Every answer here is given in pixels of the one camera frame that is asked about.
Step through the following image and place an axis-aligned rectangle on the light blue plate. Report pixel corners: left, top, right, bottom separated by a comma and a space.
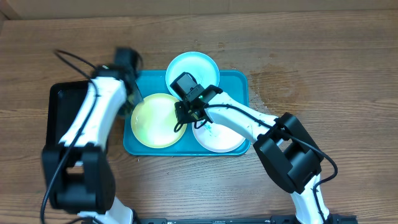
165, 52, 220, 100

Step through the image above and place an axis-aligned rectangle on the teal plastic serving tray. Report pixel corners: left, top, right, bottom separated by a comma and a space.
123, 70, 249, 156

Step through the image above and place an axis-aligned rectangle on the black plastic tray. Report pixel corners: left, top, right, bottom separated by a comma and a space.
42, 81, 88, 152

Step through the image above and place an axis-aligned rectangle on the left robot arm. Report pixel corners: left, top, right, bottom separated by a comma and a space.
40, 47, 143, 223

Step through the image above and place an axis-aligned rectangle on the white plate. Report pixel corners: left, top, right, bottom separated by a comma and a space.
192, 120, 246, 153

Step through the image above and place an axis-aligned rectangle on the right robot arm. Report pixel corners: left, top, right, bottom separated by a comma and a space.
170, 72, 330, 223

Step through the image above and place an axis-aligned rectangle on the yellow green plate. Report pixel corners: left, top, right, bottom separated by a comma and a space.
131, 93, 187, 149

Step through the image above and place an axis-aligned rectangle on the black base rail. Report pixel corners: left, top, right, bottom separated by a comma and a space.
134, 214, 358, 224

